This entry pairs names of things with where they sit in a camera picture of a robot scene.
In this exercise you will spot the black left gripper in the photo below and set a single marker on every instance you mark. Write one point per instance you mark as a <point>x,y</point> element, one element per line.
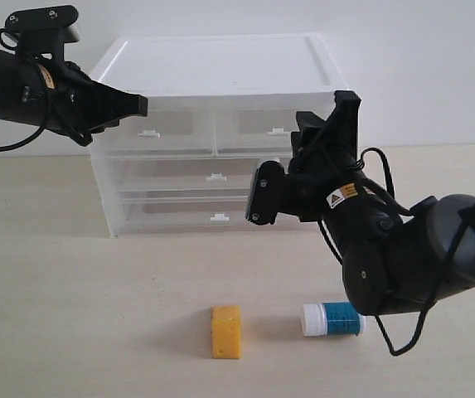
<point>64,100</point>

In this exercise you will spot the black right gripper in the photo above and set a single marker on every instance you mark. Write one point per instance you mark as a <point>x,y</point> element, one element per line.
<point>325,173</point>

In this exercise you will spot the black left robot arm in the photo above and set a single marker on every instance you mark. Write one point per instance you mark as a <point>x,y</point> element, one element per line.
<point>6,60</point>

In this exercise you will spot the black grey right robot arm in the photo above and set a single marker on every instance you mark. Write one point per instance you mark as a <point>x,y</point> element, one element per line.
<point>394,259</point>

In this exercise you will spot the translucent middle wide drawer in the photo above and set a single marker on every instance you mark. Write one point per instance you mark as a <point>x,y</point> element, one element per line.
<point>167,174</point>

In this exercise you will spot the translucent wide drawer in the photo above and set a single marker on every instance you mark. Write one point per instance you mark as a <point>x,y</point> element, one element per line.
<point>189,214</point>
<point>167,174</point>

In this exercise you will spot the white plastic drawer cabinet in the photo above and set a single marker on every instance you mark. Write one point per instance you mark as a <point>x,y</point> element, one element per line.
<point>217,106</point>

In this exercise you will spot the translucent bottom wide drawer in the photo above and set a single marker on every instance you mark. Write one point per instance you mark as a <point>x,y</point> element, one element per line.
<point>189,214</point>

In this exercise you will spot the yellow cheese block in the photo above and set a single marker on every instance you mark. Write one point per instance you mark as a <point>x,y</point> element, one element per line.
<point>226,332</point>

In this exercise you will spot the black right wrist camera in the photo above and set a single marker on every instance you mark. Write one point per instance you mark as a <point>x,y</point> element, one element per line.
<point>266,198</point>

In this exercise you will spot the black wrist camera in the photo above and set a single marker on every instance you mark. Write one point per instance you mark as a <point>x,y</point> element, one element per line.
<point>266,198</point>
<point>39,31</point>

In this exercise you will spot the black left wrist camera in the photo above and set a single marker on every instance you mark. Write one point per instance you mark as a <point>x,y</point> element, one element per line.
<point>39,31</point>

